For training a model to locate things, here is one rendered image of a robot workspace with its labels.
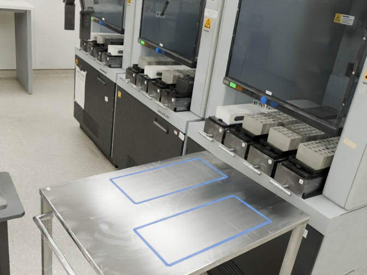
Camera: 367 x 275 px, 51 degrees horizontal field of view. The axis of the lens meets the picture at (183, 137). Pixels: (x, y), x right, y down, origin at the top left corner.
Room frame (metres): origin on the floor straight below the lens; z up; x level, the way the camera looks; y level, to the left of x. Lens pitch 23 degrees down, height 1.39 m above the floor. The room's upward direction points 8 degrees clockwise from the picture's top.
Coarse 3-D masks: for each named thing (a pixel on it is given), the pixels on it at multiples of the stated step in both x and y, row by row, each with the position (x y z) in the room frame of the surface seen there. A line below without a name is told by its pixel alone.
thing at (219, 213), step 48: (48, 192) 0.84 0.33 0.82; (96, 192) 0.88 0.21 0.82; (144, 192) 0.91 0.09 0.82; (192, 192) 0.95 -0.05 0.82; (240, 192) 0.99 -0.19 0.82; (48, 240) 0.71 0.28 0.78; (96, 240) 0.68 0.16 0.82; (144, 240) 0.71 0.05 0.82; (192, 240) 0.73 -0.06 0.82; (240, 240) 0.76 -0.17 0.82
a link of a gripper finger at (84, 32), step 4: (80, 16) 1.05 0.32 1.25; (80, 20) 1.05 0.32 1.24; (80, 24) 1.05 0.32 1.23; (80, 28) 1.05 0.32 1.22; (84, 28) 1.05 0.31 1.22; (88, 28) 1.06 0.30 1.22; (80, 32) 1.05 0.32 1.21; (84, 32) 1.05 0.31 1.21; (88, 32) 1.06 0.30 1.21; (80, 36) 1.05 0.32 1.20; (84, 36) 1.05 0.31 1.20; (88, 36) 1.06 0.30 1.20
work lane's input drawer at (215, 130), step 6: (210, 120) 1.62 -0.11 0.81; (216, 120) 1.59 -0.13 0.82; (204, 126) 1.63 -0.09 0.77; (210, 126) 1.60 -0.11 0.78; (216, 126) 1.57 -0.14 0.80; (222, 126) 1.55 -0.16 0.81; (228, 126) 1.56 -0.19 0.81; (234, 126) 1.58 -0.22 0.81; (198, 132) 1.59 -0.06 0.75; (204, 132) 1.63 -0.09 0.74; (210, 132) 1.59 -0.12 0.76; (216, 132) 1.56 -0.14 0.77; (222, 132) 1.53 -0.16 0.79; (210, 138) 1.53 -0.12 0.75; (216, 138) 1.56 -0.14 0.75; (222, 138) 1.53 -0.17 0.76
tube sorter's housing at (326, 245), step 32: (224, 32) 1.75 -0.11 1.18; (224, 64) 1.72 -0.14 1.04; (224, 96) 1.70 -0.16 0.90; (352, 96) 1.88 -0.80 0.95; (192, 128) 1.71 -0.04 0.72; (352, 128) 1.17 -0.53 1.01; (224, 160) 1.49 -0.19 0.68; (352, 160) 1.14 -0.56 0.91; (320, 192) 1.22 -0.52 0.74; (352, 192) 1.12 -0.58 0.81; (320, 224) 1.08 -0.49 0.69; (352, 224) 1.15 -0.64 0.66; (256, 256) 1.25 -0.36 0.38; (320, 256) 1.07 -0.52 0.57; (352, 256) 1.21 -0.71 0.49
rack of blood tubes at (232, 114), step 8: (240, 104) 1.73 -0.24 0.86; (248, 104) 1.75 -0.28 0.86; (256, 104) 1.77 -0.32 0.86; (216, 112) 1.64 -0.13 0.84; (224, 112) 1.59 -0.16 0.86; (232, 112) 1.59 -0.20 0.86; (240, 112) 1.61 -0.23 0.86; (248, 112) 1.63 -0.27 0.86; (256, 112) 1.66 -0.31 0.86; (264, 112) 1.69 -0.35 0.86; (224, 120) 1.59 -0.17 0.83; (232, 120) 1.58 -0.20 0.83; (240, 120) 1.67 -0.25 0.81
